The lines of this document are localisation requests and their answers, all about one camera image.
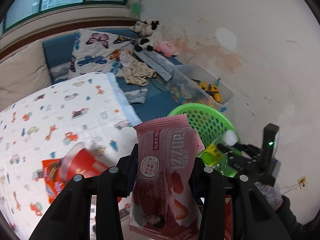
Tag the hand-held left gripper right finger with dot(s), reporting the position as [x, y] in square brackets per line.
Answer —
[200, 175]

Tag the pink snack wrapper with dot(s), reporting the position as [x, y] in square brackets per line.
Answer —
[160, 175]

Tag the white plush dog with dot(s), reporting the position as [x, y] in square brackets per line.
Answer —
[138, 26]

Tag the beige cushion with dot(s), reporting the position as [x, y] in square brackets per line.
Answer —
[22, 77]

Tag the black white panda plush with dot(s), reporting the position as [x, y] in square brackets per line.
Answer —
[143, 45]

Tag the green plastic basket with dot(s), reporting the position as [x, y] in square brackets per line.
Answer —
[210, 120]

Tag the clear storage box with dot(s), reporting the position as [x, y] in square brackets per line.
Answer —
[195, 75]

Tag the butterfly print pillow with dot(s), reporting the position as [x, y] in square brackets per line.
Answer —
[95, 52]

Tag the person's right forearm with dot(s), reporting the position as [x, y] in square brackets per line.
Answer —
[295, 215]

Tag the yellow green label bottle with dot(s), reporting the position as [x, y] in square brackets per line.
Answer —
[212, 152]

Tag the grey white small garment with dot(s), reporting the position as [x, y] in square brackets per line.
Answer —
[136, 96]

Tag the red box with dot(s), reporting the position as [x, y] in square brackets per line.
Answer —
[228, 217]

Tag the yellow toy vehicles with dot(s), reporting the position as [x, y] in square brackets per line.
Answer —
[211, 90]

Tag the orange snack packet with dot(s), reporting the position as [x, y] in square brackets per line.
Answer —
[52, 177]

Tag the red paper cup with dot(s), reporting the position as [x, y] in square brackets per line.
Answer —
[82, 160]

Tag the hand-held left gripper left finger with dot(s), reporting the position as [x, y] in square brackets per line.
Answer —
[127, 175]

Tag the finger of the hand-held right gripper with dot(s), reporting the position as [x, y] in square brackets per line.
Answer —
[232, 148]
[237, 165]

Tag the black eared cow plush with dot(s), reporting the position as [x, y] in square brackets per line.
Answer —
[152, 27]

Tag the beige printed garment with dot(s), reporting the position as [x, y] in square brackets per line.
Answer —
[136, 70]

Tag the blue sofa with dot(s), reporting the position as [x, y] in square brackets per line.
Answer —
[57, 52]

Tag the pink plush toy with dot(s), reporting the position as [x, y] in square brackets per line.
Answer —
[166, 47]

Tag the person's right hand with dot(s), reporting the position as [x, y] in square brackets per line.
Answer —
[271, 195]

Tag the grey patterned cloth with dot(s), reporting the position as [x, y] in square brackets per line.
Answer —
[160, 63]

